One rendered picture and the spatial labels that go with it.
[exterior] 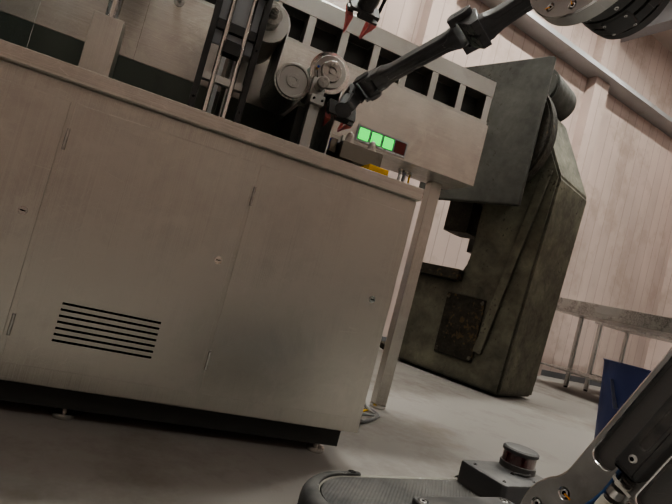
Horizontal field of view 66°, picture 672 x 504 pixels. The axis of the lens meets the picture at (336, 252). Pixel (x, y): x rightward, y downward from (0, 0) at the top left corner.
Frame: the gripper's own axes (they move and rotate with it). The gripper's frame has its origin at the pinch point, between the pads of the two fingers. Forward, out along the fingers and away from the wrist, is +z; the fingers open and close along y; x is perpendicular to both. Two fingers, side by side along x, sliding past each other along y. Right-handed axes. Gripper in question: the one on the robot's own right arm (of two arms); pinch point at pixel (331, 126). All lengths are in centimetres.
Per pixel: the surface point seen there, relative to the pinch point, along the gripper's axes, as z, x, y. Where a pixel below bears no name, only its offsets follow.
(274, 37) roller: -11.6, 17.5, -28.3
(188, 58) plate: 20, 27, -52
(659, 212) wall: 265, 365, 683
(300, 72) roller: -8.2, 10.4, -16.5
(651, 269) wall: 311, 288, 699
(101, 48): 5, 0, -78
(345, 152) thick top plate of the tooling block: -1.3, -10.7, 5.7
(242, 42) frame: -17.4, 1.6, -38.9
